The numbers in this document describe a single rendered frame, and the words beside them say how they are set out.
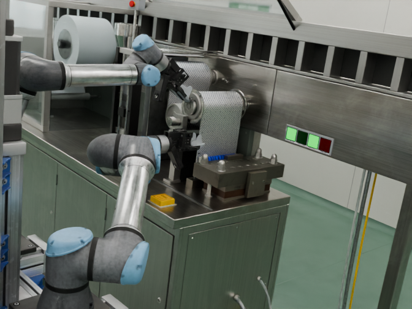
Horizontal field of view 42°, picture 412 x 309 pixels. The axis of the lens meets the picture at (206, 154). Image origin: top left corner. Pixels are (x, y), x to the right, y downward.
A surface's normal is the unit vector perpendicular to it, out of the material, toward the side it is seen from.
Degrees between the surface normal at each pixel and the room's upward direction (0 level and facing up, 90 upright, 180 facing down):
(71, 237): 8
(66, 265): 90
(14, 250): 90
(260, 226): 90
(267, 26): 90
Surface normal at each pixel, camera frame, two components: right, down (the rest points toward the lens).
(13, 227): 0.69, 0.27
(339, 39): -0.75, 0.08
